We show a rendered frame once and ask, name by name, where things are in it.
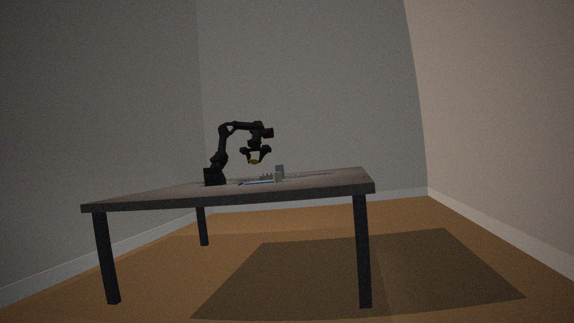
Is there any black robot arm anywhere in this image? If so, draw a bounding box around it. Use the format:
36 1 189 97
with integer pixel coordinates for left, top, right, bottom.
210 121 274 170

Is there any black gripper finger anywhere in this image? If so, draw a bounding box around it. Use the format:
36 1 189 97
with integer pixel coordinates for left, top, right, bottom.
243 151 251 164
259 149 267 163

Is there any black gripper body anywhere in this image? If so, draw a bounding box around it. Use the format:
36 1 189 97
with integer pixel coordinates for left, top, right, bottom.
239 137 271 155

